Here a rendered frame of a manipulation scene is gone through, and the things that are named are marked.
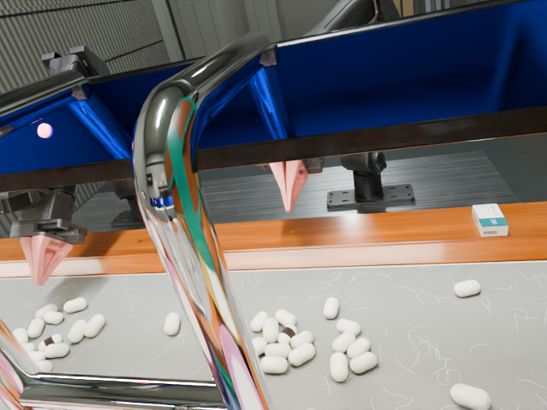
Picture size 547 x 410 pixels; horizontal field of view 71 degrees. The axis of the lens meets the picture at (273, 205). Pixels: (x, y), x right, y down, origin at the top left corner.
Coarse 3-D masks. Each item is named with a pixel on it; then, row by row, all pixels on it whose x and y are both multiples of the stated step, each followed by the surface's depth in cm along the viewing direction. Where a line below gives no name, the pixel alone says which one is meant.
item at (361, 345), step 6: (354, 342) 47; (360, 342) 46; (366, 342) 46; (348, 348) 46; (354, 348) 46; (360, 348) 46; (366, 348) 46; (348, 354) 46; (354, 354) 46; (360, 354) 46
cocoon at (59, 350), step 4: (52, 344) 57; (56, 344) 57; (60, 344) 56; (64, 344) 57; (48, 348) 56; (52, 348) 56; (56, 348) 56; (60, 348) 56; (64, 348) 56; (68, 348) 57; (48, 352) 56; (52, 352) 56; (56, 352) 56; (60, 352) 56; (64, 352) 56; (48, 356) 56; (52, 356) 56; (56, 356) 56; (60, 356) 56
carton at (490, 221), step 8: (472, 208) 61; (480, 208) 60; (488, 208) 60; (496, 208) 59; (472, 216) 62; (480, 216) 58; (488, 216) 58; (496, 216) 57; (480, 224) 57; (488, 224) 56; (496, 224) 56; (504, 224) 56; (480, 232) 57; (488, 232) 57; (496, 232) 56; (504, 232) 56
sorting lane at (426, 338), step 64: (64, 320) 64; (128, 320) 61; (320, 320) 53; (384, 320) 51; (448, 320) 49; (512, 320) 47; (320, 384) 45; (384, 384) 43; (448, 384) 42; (512, 384) 40
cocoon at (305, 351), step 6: (306, 342) 48; (300, 348) 47; (306, 348) 47; (312, 348) 47; (294, 354) 47; (300, 354) 47; (306, 354) 47; (312, 354) 47; (294, 360) 46; (300, 360) 46; (306, 360) 47
